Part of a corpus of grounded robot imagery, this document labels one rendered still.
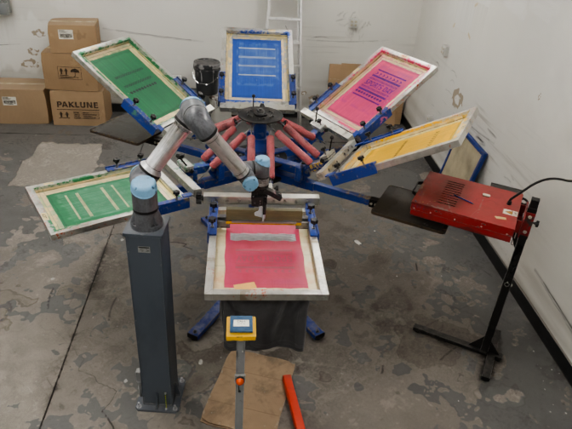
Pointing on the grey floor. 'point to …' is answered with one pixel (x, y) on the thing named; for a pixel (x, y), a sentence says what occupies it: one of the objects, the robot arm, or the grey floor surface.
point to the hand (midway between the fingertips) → (264, 216)
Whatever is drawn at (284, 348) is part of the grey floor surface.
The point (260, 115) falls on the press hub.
